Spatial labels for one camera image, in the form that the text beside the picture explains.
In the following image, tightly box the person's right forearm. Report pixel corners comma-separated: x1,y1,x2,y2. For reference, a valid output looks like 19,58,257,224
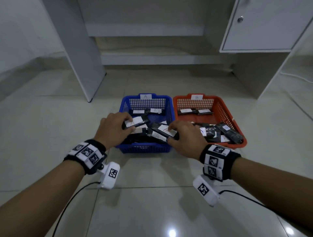
231,157,313,231

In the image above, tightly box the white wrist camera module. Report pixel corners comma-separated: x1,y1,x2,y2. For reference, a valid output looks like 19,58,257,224
192,174,220,207
97,161,121,190

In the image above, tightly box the white desk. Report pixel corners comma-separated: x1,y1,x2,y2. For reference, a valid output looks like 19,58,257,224
41,0,313,103

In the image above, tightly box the orange plastic basket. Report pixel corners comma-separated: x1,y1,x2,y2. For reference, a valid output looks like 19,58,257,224
172,93,247,149

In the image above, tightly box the white cabinet door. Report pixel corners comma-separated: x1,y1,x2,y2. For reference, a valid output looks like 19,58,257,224
219,0,313,53

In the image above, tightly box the person's right hand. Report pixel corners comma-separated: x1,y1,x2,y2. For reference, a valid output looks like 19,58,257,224
167,120,208,161

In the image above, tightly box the person's left hand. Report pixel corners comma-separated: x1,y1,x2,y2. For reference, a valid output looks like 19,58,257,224
94,112,136,150

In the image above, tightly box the black camera cable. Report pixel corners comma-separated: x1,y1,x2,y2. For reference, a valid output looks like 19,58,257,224
219,190,313,230
52,181,101,237

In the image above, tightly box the blue plastic basket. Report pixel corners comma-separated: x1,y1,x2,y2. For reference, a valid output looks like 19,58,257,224
115,93,175,154

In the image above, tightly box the white cable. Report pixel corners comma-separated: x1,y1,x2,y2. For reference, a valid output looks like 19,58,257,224
280,72,313,83

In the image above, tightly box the person's left forearm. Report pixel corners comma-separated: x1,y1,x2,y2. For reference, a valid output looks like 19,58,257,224
0,160,85,237

